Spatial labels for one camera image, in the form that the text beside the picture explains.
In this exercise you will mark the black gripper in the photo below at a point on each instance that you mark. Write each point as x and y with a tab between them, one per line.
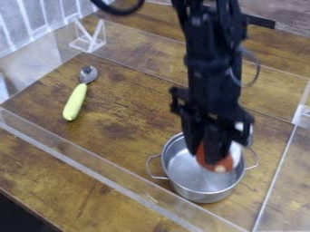
214	128

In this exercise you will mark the red plush mushroom toy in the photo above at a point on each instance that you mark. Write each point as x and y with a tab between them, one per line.
226	163

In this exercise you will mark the silver pot with handles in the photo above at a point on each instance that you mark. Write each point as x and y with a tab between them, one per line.
195	183

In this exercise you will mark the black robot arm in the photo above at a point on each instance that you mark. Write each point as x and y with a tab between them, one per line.
214	31

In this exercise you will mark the clear acrylic front barrier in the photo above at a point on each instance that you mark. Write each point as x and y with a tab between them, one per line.
146	193

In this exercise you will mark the black bar at table back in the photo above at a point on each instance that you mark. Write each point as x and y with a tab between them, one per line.
259	21

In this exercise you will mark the spoon with yellow-green handle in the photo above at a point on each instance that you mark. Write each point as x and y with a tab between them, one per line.
74	104

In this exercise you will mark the clear acrylic triangular bracket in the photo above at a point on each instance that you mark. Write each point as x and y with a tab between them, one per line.
88	42

